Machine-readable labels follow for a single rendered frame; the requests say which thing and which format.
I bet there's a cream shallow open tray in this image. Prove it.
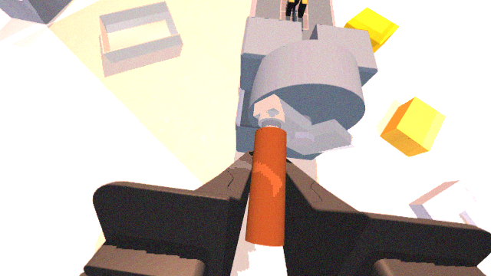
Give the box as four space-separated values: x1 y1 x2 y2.
97 0 183 64

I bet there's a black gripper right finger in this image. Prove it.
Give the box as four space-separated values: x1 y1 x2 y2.
283 158 491 276

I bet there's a yellow rectangular block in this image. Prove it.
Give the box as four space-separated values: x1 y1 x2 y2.
344 7 400 52

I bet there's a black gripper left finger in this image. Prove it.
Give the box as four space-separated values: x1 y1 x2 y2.
92 150 253 276

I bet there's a yellow cube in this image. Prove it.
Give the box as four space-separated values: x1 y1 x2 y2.
380 97 446 158

